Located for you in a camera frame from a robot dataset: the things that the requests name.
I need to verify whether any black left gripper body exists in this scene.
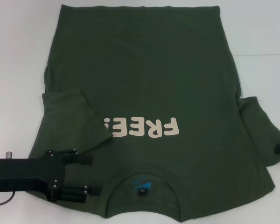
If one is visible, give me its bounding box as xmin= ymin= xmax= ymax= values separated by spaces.
xmin=0 ymin=150 xmax=66 ymax=202

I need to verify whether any dark green printed t-shirt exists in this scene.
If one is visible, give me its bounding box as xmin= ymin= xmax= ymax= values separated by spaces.
xmin=28 ymin=4 xmax=280 ymax=224

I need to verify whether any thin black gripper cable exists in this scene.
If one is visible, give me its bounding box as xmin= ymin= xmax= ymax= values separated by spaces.
xmin=0 ymin=191 xmax=16 ymax=208

